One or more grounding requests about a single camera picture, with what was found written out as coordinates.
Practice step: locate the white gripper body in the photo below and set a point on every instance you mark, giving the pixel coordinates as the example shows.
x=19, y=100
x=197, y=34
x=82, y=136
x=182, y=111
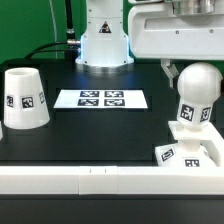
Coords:
x=156, y=32

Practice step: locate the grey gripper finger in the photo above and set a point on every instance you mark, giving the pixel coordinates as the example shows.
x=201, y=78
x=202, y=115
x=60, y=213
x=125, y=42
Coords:
x=170, y=70

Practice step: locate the white lamp bulb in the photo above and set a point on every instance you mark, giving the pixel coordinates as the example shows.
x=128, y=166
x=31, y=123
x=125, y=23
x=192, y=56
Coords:
x=199, y=86

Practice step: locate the white lamp base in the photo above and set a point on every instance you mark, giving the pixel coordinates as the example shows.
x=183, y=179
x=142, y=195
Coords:
x=202, y=148

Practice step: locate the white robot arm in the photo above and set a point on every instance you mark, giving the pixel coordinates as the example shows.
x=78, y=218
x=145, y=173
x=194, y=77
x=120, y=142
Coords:
x=105, y=45

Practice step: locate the white lamp shade cone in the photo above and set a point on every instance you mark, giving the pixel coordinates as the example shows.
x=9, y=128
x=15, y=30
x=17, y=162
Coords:
x=24, y=99

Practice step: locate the white marker sheet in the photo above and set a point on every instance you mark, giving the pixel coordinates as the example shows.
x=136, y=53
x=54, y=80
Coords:
x=101, y=99

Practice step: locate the white front fence bar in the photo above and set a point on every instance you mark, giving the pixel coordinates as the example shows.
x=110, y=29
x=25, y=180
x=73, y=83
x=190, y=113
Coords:
x=110, y=180

